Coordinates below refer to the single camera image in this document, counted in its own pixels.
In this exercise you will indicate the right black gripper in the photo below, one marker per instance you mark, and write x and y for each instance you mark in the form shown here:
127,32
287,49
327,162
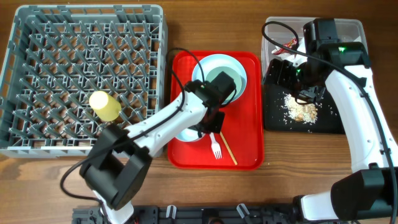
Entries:
284,66

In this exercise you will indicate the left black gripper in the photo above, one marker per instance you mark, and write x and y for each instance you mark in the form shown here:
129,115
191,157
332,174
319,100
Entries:
216,127

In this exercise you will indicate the wooden chopstick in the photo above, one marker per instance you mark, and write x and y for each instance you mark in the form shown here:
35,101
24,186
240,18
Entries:
229,149

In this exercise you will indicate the white napkin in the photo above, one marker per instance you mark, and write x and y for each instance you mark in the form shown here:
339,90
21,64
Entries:
287,56

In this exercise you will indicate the light blue bowl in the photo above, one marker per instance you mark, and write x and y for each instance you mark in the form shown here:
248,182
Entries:
189,135

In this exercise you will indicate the white plastic fork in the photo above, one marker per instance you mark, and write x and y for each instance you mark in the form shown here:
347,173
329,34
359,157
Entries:
215,147

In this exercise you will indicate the red snack wrapper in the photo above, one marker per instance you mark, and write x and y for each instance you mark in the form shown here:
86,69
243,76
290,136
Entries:
290,45

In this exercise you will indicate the rice food waste pile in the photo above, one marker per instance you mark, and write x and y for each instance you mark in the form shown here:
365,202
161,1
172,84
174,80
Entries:
298,111

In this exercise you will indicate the green bowl with rice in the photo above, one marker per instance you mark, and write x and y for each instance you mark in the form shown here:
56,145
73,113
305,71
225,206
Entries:
235,73

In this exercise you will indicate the light blue round plate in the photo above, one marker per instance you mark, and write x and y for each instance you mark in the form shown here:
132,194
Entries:
205,63

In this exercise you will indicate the yellow plastic cup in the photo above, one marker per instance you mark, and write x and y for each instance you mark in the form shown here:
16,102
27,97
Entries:
104,105

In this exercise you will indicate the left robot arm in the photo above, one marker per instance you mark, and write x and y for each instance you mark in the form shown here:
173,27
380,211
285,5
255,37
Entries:
118,163

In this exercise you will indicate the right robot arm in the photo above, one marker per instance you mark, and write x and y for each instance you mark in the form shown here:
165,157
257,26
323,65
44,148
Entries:
344,70

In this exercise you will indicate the clear plastic waste bin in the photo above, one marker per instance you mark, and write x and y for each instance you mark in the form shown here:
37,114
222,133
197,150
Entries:
348,30

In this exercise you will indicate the black waste bin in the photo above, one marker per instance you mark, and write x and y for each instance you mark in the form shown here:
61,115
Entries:
276,114

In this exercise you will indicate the grey dishwasher rack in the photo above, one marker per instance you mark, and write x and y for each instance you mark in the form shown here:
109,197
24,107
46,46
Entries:
57,56

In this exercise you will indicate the red serving tray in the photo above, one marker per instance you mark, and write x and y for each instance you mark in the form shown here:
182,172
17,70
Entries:
242,128

